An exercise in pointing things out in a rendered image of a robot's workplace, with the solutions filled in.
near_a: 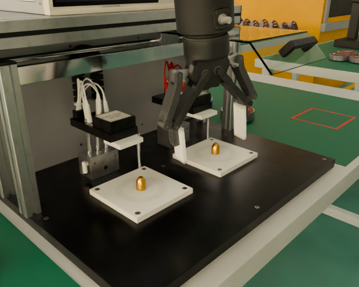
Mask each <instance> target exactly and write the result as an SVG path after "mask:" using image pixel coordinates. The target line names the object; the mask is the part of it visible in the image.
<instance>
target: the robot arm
mask: <svg viewBox="0 0 359 287"><path fill-rule="evenodd" d="M174 8H175V15H176V28H177V32H178V33H179V34H181V35H184V36H183V51H184V57H185V60H186V66H185V69H179V70H176V69H173V68H172V69H170V70H169V84H168V87H167V90H166V93H165V97H164V100H163V103H162V107H161V110H160V113H159V116H158V120H157V125H158V126H160V127H161V128H163V129H164V130H168V131H169V140H170V143H171V144H172V145H173V146H174V151H175V157H176V158H177V159H178V160H179V161H181V162H182V163H183V164H186V163H187V158H186V145H185V133H184V128H183V127H181V124H182V122H183V120H184V119H185V117H186V115H187V113H188V111H189V109H190V108H191V106H192V104H193V102H194V100H195V98H196V97H197V96H199V95H200V94H201V92H202V90H204V91H205V90H208V89H210V88H211V87H218V86H219V85H220V84H221V85H222V86H223V87H224V88H225V89H226V90H227V91H228V92H229V93H230V94H231V95H232V96H233V97H234V99H236V101H238V102H234V135H235V136H237V137H239V138H241V139H243V140H245V139H246V120H248V107H249V106H252V104H253V101H252V100H253V99H254V100H255V99H256V98H257V96H258V95H257V92H256V90H255V88H254V86H253V84H252V82H251V79H250V77H249V75H248V73H247V71H246V69H245V66H244V58H243V55H241V54H237V53H234V52H231V53H230V41H229V33H228V31H231V30H232V29H233V28H234V0H174ZM229 53H230V56H228V54H229ZM229 66H230V67H231V69H232V71H233V73H234V75H235V77H236V79H237V81H238V83H239V85H240V87H241V89H242V91H241V90H240V89H239V88H238V87H237V86H236V84H235V83H234V82H233V81H232V79H231V77H230V76H229V75H228V74H227V73H226V72H227V70H228V68H229ZM185 77H187V78H188V80H187V82H186V83H185V85H184V87H183V88H184V90H183V92H182V95H181V96H180V94H181V91H182V85H183V83H184V82H185ZM193 85H194V86H195V88H192V86H193Z"/></svg>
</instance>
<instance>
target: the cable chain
mask: <svg viewBox="0 0 359 287"><path fill-rule="evenodd" d="M82 47H91V46H90V45H86V44H80V45H78V46H76V47H75V48H82ZM96 54H100V52H99V51H97V52H89V53H84V54H76V55H70V58H76V57H81V56H88V55H96ZM102 72H103V70H102V71H96V72H93V73H90V74H89V75H90V79H93V80H92V81H93V83H97V84H98V85H99V86H104V81H102V80H101V79H103V74H101V73H102ZM82 76H85V74H80V75H74V77H71V79H72V82H73V83H74V84H72V88H73V89H75V91H73V94H74V96H76V97H74V100H72V101H70V103H72V104H74V103H75V102H77V78H79V80H81V81H83V80H84V79H85V77H82ZM95 86H96V87H97V90H98V93H99V95H100V99H101V101H102V100H103V94H102V91H101V89H100V88H99V87H98V86H97V85H95ZM102 89H103V91H104V87H102ZM91 92H94V93H92V96H90V97H87V99H90V100H93V101H96V94H97V93H96V91H95V90H94V89H93V87H91Z"/></svg>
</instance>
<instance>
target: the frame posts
mask: <svg viewBox="0 0 359 287"><path fill-rule="evenodd" d="M231 52H234V53H237V54H240V42H232V46H231V47H230V53H231ZM230 53H229V54H228V56H230ZM226 73H227V74H228V75H229V76H230V77H231V79H232V81H233V82H234V83H235V84H236V86H237V87H238V81H237V79H236V77H235V75H234V73H233V71H232V69H231V67H230V66H229V68H228V70H227V72H226ZM234 102H237V101H236V99H234V97H233V96H232V95H231V94H230V93H229V92H228V91H227V90H226V89H225V88H224V89H223V113H222V129H227V130H228V131H231V130H232V129H234ZM10 194H12V195H15V194H16V195H17V200H18V206H19V211H20V213H21V214H24V217H26V218H29V217H32V214H33V213H36V214H39V213H41V212H42V209H41V205H40V199H39V193H38V186H37V182H36V175H35V169H34V162H33V158H32V152H31V145H30V139H29V134H28V128H27V121H26V115H25V109H24V105H23V98H22V91H21V85H20V81H19V74H18V68H17V62H16V61H12V60H9V59H7V60H0V195H1V197H3V198H7V197H9V195H10Z"/></svg>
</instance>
